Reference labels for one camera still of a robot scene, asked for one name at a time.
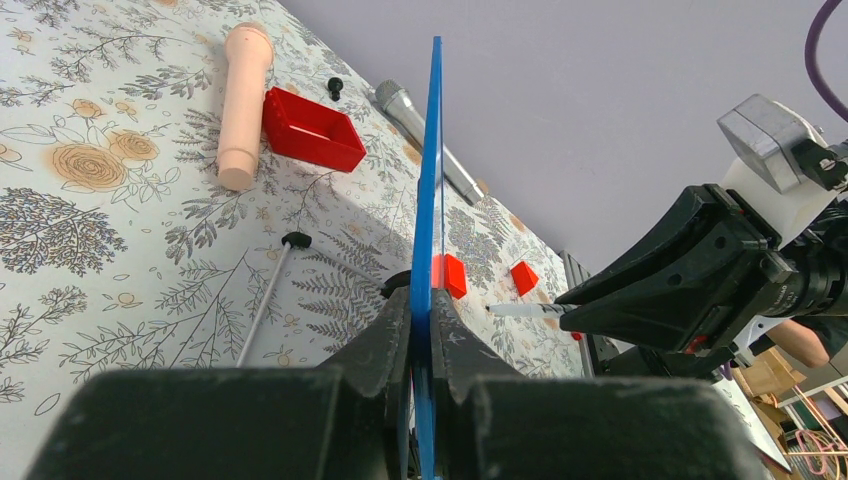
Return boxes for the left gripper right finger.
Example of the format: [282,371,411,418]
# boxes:
[430,290,767,479]

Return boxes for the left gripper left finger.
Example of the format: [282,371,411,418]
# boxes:
[28,288,410,479]

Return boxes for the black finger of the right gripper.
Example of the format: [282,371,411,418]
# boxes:
[556,186,763,354]

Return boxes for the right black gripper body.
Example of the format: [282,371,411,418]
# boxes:
[662,184,780,352]

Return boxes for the blue-capped marker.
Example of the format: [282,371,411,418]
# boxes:
[486,303,577,319]

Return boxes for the blue-framed whiteboard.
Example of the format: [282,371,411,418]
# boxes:
[409,36,444,479]

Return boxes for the person forearm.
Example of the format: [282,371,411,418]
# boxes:
[766,319,830,368]

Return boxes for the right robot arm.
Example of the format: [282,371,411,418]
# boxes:
[556,184,847,354]

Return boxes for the cardboard boxes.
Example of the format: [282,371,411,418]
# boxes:
[718,348,847,479]

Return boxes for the red wedge block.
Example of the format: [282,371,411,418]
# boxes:
[510,261,539,296]

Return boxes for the red cube block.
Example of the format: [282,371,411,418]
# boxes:
[431,254,467,299]

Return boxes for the floral patterned table mat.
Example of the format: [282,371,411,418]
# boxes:
[0,0,584,480]

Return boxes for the red rectangular tray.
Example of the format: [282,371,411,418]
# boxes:
[262,87,366,173]

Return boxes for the silver grey microphone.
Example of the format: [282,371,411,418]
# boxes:
[374,79,487,207]

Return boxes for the small black knob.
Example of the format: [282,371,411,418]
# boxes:
[327,77,344,102]

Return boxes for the pink plastic cylinder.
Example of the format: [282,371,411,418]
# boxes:
[217,22,274,191]

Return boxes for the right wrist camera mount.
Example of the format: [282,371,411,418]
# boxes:
[717,94,847,248]

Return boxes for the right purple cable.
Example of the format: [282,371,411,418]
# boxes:
[804,0,848,124]

